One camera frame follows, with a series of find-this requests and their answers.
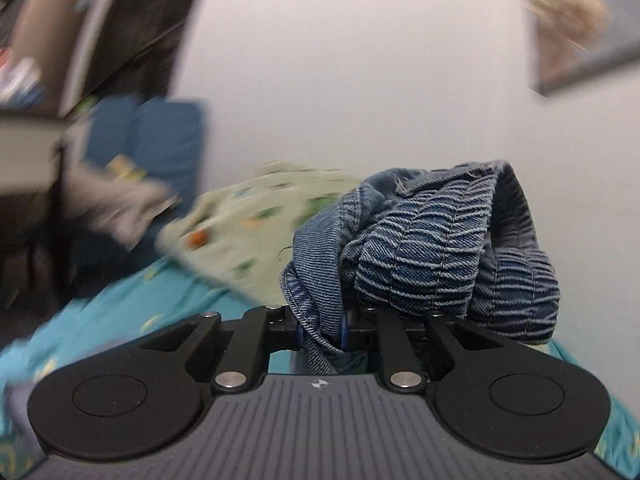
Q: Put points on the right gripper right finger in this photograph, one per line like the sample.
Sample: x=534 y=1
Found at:
x=381 y=333

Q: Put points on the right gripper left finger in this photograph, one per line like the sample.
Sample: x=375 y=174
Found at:
x=248 y=344

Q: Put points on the blue denim jeans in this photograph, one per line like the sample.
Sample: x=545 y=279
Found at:
x=458 y=241

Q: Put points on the green dinosaur fleece blanket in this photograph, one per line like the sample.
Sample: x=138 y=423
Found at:
x=241 y=236

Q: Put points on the teal patterned bed sheet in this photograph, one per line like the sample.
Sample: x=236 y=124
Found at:
x=118 y=387

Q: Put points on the grey cloth on chair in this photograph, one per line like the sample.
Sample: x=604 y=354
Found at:
x=123 y=209

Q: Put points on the blue upholstered chair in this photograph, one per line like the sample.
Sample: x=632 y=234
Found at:
x=162 y=138

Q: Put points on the small plush toy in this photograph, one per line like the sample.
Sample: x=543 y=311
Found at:
x=122 y=167

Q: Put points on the dark window with bars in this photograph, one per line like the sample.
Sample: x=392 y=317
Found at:
x=137 y=48

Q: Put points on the white desk with black frame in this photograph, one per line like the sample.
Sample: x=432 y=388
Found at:
x=37 y=153

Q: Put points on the leaf wall painting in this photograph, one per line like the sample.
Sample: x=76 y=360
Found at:
x=579 y=39

